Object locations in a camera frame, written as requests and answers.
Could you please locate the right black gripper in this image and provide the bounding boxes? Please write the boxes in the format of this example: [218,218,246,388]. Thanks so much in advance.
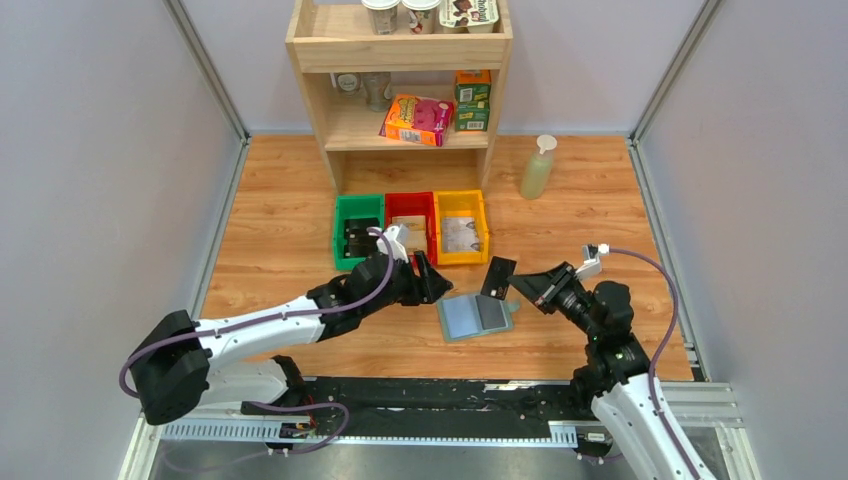
[505,261,600,340]

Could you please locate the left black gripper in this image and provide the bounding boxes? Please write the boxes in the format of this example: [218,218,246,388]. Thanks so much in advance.
[361,250,454,318]

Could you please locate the black credit card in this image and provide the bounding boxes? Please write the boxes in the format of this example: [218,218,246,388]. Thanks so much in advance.
[475,295,511,332]
[480,256,517,300]

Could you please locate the grey-green card holder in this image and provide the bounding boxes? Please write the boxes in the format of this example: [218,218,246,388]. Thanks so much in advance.
[436,294,520,343]

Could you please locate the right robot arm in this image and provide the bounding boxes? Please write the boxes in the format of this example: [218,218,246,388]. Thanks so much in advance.
[508,262,714,479]

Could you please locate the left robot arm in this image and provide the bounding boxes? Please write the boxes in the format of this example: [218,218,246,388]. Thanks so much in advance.
[119,252,454,425]

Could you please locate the tan cards in red bin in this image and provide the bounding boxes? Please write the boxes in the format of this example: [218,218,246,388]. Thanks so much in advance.
[391,215,428,255]

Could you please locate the white card in yellow bin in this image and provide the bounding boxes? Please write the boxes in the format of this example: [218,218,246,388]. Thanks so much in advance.
[441,216,476,234]

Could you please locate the black cards in green bin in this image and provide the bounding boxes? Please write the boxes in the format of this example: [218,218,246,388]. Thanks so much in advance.
[342,217,380,258]

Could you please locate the yellow plastic bin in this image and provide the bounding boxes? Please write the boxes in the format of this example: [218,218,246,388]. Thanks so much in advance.
[433,190,490,266]

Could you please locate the red plastic bin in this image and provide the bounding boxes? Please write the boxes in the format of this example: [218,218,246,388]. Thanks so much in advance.
[385,192,438,265]

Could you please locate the green soap bottle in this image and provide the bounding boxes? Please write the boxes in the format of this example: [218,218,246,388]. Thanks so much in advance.
[520,134,558,200]

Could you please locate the green plastic bin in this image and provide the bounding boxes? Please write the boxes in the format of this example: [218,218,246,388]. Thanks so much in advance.
[332,194,385,271]

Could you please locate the orange pink snack box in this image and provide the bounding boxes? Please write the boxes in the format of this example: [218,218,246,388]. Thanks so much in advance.
[380,94,455,147]

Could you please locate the wooden shelf unit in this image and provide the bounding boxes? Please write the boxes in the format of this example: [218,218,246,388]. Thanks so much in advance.
[285,1,514,192]

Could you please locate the green orange carton box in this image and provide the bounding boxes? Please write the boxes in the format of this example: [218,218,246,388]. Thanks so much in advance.
[454,70,492,132]

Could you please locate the clear glass on shelf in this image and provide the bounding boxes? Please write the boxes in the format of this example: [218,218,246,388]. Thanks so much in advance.
[361,72,393,112]

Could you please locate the glass jar on shelf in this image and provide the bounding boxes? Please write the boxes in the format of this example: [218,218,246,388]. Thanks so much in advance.
[333,72,362,97]

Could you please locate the chocolate pudding pack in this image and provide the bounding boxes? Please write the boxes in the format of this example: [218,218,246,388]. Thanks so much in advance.
[438,0,500,33]

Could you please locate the middle yogurt cup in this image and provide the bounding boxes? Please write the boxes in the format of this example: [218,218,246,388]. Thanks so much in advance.
[401,0,440,34]

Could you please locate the yogurt cup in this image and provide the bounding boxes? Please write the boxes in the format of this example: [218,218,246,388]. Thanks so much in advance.
[361,0,400,35]
[401,0,440,34]

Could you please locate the left yogurt cup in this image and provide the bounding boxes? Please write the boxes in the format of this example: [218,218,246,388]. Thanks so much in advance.
[361,0,400,35]

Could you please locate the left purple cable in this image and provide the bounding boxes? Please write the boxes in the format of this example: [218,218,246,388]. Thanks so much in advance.
[117,226,396,458]

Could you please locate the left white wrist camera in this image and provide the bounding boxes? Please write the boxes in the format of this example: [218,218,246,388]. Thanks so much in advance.
[376,224,410,262]

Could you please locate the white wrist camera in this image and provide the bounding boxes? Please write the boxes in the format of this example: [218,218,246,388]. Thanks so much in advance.
[576,243,610,281]
[376,224,410,262]

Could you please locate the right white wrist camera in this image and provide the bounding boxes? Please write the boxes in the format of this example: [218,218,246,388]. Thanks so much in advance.
[576,243,610,281]

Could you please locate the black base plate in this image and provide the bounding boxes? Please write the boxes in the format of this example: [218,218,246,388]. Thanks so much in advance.
[273,377,595,439]

